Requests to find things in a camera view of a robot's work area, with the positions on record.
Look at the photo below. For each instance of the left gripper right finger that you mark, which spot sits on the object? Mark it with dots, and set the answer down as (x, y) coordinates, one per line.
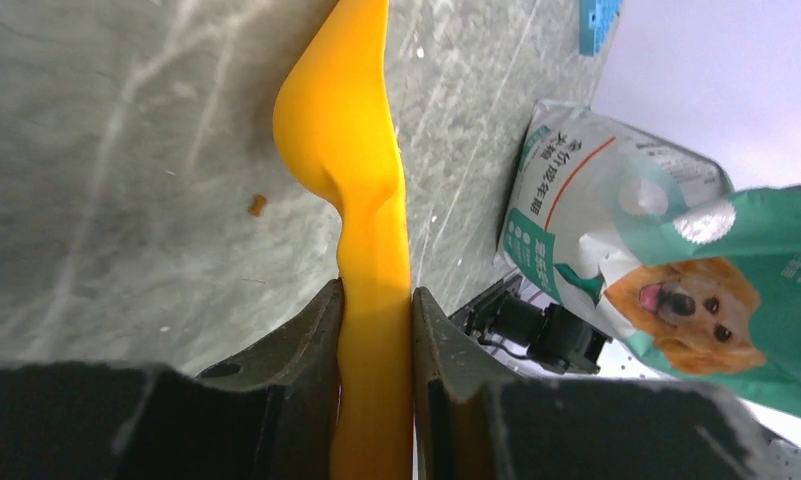
(477, 419)

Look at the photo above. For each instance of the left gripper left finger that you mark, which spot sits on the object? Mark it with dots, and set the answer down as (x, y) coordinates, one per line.
(267, 412)

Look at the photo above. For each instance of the green pet food bag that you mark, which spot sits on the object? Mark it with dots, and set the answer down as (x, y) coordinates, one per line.
(651, 243)

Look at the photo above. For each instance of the yellow plastic food scoop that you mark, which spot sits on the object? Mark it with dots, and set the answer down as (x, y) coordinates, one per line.
(332, 127)

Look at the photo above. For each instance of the stray kibble piece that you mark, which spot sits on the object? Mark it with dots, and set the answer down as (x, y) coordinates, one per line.
(257, 206)

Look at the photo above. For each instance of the blue studded building plate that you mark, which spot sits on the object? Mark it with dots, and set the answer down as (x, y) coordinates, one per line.
(596, 18)

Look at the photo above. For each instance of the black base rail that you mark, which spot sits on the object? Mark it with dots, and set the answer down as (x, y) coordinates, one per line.
(515, 323)

